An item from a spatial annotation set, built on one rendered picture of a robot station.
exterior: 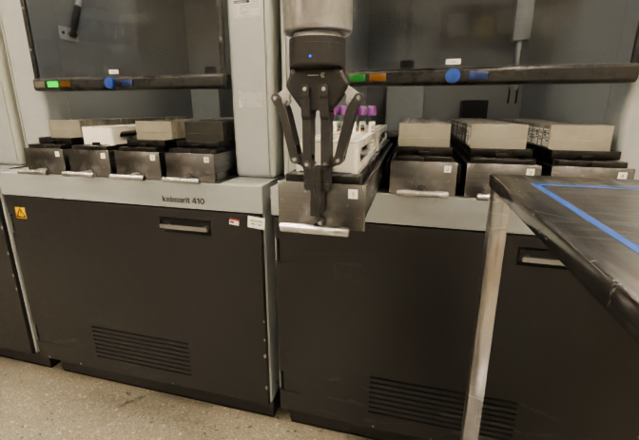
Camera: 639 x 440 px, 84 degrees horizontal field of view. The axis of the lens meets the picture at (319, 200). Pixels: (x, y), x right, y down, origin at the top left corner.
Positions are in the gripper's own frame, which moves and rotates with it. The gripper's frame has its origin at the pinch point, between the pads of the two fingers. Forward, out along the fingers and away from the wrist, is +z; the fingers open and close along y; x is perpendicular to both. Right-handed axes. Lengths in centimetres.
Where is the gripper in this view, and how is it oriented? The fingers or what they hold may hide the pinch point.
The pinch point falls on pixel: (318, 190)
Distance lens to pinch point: 51.4
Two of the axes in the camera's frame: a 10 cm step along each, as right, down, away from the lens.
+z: 0.0, 9.7, 2.5
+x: -2.5, 2.4, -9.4
